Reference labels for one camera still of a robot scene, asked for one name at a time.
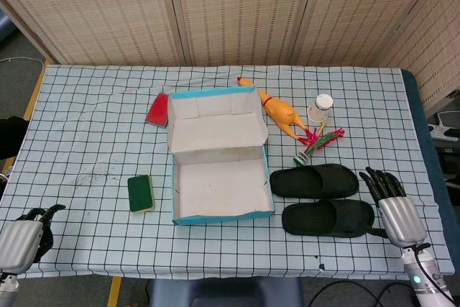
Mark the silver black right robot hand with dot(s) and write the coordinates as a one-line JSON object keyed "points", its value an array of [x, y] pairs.
{"points": [[399, 217]]}

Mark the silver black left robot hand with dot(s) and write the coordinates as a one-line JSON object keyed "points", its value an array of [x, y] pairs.
{"points": [[18, 242]]}

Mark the black rubber slipper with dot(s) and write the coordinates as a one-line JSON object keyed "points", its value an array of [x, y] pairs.
{"points": [[341, 219], [330, 181]]}

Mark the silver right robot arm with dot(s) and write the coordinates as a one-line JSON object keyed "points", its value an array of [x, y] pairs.
{"points": [[424, 278]]}

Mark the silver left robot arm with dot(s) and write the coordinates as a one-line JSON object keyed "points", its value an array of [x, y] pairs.
{"points": [[7, 285]]}

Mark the blue cardboard shoe box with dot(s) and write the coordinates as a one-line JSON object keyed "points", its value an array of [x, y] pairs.
{"points": [[215, 134]]}

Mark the black equipment base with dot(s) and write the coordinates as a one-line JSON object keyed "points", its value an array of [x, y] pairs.
{"points": [[449, 163]]}

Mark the black bag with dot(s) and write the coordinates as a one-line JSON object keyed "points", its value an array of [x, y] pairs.
{"points": [[10, 138]]}

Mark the white chair base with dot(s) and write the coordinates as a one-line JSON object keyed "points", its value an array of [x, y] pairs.
{"points": [[447, 120]]}

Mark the colourful feather shuttlecock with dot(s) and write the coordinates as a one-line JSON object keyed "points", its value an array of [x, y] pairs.
{"points": [[312, 143]]}

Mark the blue checkered tablecloth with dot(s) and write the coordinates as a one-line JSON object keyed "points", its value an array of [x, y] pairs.
{"points": [[90, 141]]}

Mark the green yellow sponge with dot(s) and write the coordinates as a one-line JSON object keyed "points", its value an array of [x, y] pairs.
{"points": [[140, 193]]}

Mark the white paper cup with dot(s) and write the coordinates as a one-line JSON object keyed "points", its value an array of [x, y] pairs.
{"points": [[320, 109]]}

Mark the yellow rubber chicken toy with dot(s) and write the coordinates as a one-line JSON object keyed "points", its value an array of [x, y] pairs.
{"points": [[280, 111]]}

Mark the blue chair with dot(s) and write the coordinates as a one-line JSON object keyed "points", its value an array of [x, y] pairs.
{"points": [[223, 292]]}

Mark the red flat pad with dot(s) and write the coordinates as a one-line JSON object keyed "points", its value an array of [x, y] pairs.
{"points": [[158, 109]]}

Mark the blue container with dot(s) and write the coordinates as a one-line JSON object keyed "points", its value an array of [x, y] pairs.
{"points": [[4, 28]]}

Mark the woven bamboo folding screen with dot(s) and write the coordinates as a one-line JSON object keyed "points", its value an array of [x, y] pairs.
{"points": [[233, 8]]}

